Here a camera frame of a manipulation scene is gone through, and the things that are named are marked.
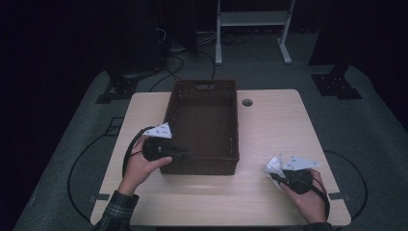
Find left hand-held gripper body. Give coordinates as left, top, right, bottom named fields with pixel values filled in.
left=141, top=122, right=177, bottom=163

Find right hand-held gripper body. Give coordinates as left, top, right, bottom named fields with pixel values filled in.
left=281, top=155, right=320, bottom=195

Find white textured cloth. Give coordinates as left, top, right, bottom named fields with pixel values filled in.
left=263, top=153, right=291, bottom=194

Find brown woven basket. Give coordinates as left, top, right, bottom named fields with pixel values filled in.
left=160, top=79, right=241, bottom=176

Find person's right hand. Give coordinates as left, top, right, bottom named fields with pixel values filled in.
left=278, top=167, right=329, bottom=225

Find person's left hand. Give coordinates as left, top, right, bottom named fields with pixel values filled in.
left=118, top=136, right=174, bottom=196

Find grey tape strip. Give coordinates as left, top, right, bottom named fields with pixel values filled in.
left=89, top=192, right=111, bottom=203
left=328, top=192, right=351, bottom=202

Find black stand base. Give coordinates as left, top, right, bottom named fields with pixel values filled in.
left=94, top=68, right=140, bottom=105
left=311, top=63, right=364, bottom=101

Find white metal stand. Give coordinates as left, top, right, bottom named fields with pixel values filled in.
left=215, top=0, right=296, bottom=66

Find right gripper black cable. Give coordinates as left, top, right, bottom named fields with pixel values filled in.
left=306, top=177, right=332, bottom=220

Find black floor cable loop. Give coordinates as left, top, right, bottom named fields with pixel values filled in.
left=322, top=149, right=370, bottom=223
left=66, top=116, right=127, bottom=226

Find black floor cables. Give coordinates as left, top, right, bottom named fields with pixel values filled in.
left=148, top=49, right=217, bottom=93

